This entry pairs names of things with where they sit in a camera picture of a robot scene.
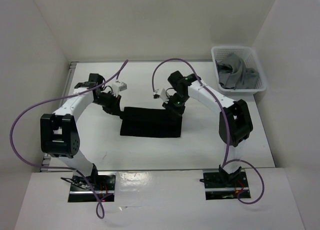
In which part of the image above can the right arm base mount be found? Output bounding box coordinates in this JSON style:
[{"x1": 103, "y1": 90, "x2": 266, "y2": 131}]
[{"x1": 199, "y1": 170, "x2": 251, "y2": 200}]

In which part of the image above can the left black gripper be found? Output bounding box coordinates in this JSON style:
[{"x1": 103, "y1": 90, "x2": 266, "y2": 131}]
[{"x1": 92, "y1": 91, "x2": 122, "y2": 116}]

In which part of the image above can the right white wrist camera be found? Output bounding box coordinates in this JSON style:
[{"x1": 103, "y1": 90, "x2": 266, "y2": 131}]
[{"x1": 153, "y1": 88, "x2": 169, "y2": 103}]

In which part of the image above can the black skirt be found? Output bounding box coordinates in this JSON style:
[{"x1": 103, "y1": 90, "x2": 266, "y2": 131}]
[{"x1": 120, "y1": 107, "x2": 183, "y2": 138}]

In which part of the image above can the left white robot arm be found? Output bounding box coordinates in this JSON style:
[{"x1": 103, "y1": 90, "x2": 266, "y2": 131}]
[{"x1": 40, "y1": 73, "x2": 127, "y2": 190}]

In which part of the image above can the white plastic basket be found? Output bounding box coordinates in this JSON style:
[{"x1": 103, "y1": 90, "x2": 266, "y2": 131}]
[{"x1": 211, "y1": 45, "x2": 267, "y2": 95}]

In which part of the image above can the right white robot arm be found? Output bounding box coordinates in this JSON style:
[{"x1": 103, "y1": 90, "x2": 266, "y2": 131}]
[{"x1": 160, "y1": 71, "x2": 253, "y2": 187}]

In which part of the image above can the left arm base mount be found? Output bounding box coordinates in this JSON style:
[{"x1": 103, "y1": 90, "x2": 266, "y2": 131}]
[{"x1": 60, "y1": 172, "x2": 116, "y2": 203}]

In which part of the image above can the grey skirt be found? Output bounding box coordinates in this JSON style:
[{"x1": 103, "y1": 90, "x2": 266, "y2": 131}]
[{"x1": 216, "y1": 53, "x2": 260, "y2": 90}]

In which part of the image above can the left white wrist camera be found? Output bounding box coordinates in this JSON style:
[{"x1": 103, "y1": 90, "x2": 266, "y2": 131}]
[{"x1": 111, "y1": 80, "x2": 127, "y2": 97}]

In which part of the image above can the aluminium table edge rail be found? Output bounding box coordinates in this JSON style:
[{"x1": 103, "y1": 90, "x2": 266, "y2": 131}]
[{"x1": 40, "y1": 61, "x2": 78, "y2": 172}]

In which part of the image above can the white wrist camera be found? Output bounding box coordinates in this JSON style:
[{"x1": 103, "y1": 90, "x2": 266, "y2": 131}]
[
  {"x1": 111, "y1": 80, "x2": 127, "y2": 97},
  {"x1": 153, "y1": 88, "x2": 169, "y2": 103}
]

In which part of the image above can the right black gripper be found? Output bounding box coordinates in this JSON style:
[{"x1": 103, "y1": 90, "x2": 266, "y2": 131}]
[{"x1": 163, "y1": 92, "x2": 189, "y2": 121}]

